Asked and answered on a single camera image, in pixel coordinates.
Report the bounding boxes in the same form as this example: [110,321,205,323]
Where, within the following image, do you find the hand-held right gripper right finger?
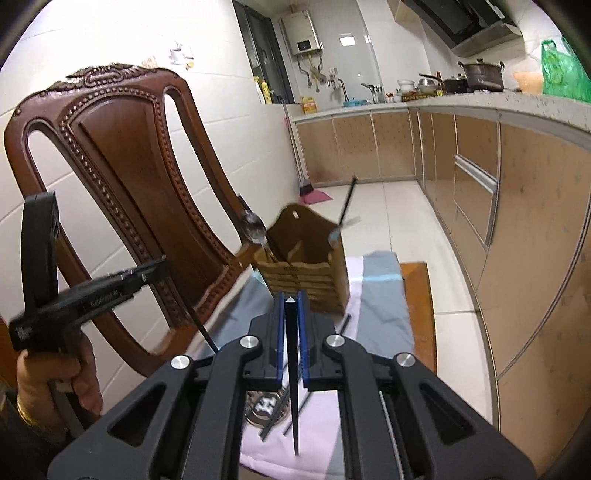
[297,290,539,480]

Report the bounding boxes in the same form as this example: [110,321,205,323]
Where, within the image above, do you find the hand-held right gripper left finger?
[46,290,289,480]

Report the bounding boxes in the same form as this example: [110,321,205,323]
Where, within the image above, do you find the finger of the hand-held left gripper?
[111,272,160,303]
[88,256,169,289]

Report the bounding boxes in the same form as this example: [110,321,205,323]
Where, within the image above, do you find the wooden slatted utensil holder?
[252,204,352,317]

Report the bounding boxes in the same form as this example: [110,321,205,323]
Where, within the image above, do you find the gold handled silver spoon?
[240,209,278,264]

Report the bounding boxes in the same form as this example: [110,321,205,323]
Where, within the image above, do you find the person's left forearm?
[0,388,75,480]

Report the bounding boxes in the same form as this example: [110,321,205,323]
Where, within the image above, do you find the person's left hand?
[16,332,105,416]

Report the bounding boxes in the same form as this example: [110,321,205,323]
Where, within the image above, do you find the grey pink printed cloth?
[198,251,415,480]

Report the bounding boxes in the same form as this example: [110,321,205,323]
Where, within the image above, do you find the brown wooden furniture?
[0,318,21,388]

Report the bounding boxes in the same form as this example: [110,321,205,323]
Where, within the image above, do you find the carved brown wooden chair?
[4,66,438,384]

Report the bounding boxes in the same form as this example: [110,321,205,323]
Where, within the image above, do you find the broom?
[288,120,315,195]

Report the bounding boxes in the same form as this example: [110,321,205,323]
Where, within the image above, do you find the water heater pipes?
[298,55,335,90]

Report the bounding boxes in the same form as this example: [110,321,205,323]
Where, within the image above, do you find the beige kitchen counter cabinets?
[293,88,591,462]

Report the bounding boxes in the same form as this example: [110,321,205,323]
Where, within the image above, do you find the white water heater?
[279,11,324,58]

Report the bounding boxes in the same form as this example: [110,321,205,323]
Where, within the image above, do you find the dark cooking pot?
[458,58,506,92]

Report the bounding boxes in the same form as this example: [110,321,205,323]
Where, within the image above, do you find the orange plastic basin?
[512,71,546,93]

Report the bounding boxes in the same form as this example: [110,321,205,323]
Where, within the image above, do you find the black range hood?
[402,0,522,58]

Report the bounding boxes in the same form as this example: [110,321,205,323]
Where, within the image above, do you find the green plastic bag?
[541,37,591,104]

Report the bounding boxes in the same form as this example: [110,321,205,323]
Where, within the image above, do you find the gold bracelet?
[16,397,40,428]

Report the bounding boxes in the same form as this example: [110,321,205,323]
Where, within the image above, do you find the cup wall sticker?
[168,41,195,70]

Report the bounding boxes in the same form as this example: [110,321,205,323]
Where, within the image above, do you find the dark window frame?
[233,0,296,104]

